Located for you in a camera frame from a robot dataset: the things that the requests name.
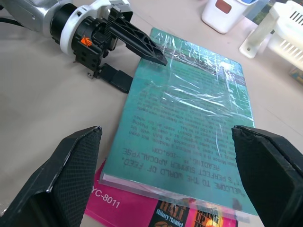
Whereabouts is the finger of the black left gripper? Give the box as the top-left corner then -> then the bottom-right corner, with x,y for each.
98,63 -> 134,94
111,17 -> 169,67

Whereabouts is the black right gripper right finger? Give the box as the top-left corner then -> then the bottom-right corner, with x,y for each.
231,125 -> 303,227

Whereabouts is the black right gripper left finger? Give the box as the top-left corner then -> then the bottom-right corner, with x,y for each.
0,126 -> 103,227

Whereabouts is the teal plastic-wrapped book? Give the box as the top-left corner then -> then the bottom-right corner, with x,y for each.
98,27 -> 259,217

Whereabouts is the pink book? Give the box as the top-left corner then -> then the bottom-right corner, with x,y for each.
84,158 -> 240,227

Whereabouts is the white container with red label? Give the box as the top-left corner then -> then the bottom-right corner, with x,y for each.
201,0 -> 248,35

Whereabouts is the yellow and blue box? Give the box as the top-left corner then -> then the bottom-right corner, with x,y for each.
288,67 -> 303,85

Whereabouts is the white plastic rack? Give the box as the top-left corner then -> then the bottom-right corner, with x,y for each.
238,0 -> 303,72

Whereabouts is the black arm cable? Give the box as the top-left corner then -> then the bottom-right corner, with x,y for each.
0,17 -> 26,28

